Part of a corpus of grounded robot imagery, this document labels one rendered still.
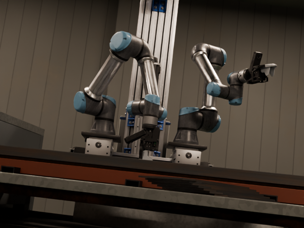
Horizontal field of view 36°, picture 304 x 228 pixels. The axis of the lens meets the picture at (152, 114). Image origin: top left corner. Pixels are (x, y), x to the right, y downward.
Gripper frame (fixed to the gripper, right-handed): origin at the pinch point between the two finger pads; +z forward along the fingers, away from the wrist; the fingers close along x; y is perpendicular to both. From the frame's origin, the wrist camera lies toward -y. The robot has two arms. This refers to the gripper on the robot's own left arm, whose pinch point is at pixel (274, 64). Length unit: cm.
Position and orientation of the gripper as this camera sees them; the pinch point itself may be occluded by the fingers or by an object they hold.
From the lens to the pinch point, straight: 248.6
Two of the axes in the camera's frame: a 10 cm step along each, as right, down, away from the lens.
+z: 4.8, -0.9, -8.7
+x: -8.8, -0.4, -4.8
